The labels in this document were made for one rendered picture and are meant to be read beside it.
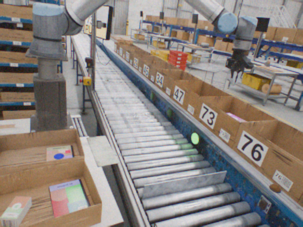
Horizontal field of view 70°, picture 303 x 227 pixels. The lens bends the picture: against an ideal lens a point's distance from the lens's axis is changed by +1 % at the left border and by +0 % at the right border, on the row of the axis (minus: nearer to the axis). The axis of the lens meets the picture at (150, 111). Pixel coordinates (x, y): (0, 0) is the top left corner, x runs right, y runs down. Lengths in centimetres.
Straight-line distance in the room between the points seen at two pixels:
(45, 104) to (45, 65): 24
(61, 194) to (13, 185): 20
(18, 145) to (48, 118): 26
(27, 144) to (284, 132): 142
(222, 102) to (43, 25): 124
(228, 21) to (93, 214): 102
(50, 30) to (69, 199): 89
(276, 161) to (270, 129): 35
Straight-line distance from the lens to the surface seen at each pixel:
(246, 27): 132
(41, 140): 135
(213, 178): 121
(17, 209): 97
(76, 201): 99
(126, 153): 130
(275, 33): 707
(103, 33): 223
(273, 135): 147
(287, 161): 108
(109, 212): 98
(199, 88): 198
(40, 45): 139
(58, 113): 150
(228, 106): 169
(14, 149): 137
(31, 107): 292
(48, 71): 144
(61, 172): 108
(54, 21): 138
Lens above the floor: 149
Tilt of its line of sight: 23 degrees down
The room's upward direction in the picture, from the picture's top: 8 degrees clockwise
